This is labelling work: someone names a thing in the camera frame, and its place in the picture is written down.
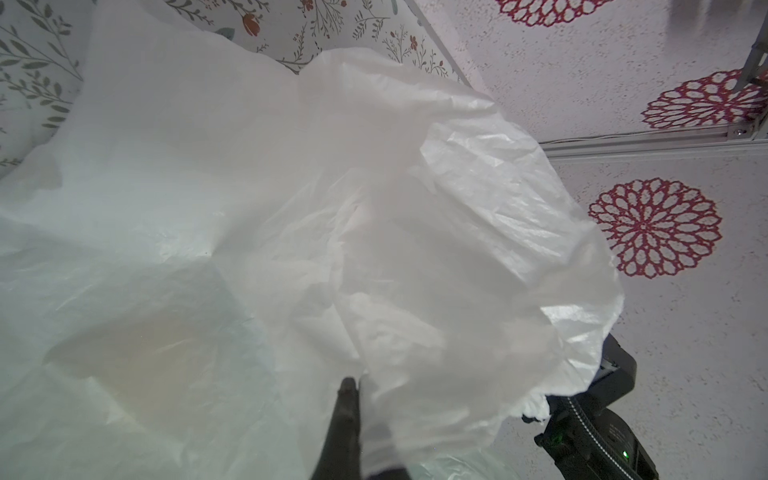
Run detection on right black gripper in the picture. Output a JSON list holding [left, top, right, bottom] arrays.
[[534, 335, 659, 480]]

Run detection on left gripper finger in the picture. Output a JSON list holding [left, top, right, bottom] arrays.
[[310, 377, 361, 480]]

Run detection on white plastic bag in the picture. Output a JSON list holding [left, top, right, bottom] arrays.
[[1, 1, 624, 479]]

